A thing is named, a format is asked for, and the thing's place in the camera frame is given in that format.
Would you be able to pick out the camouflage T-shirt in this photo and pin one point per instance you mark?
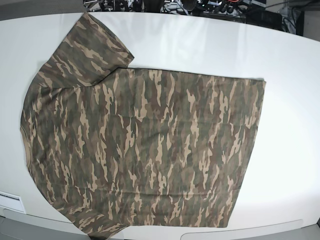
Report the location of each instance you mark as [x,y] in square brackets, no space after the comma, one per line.
[109,146]

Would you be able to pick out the grey power strip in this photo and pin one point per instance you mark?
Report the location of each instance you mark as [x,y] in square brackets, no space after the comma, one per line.
[217,6]

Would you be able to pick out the black equipment box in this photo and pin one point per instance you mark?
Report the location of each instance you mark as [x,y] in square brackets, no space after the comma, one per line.
[266,19]

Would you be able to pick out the white label plate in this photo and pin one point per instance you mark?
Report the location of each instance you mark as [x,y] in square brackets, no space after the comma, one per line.
[12,202]

